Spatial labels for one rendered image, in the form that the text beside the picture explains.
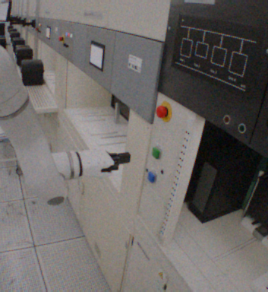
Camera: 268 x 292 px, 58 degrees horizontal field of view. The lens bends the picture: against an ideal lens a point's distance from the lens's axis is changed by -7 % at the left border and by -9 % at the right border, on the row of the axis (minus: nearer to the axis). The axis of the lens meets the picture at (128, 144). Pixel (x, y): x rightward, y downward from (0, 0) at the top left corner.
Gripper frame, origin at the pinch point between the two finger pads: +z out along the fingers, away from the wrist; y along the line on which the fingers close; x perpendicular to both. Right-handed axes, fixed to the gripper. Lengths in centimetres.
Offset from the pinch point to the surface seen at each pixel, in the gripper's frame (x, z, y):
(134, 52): 29.8, 11.6, -23.2
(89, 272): -120, 6, -41
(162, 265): -39.4, 12.5, 17.8
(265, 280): -30, 37, 47
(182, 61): 32.4, 12.3, 4.6
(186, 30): 41.3, 12.3, 4.0
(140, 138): 0.2, 12.5, -11.7
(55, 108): -40, 10, -156
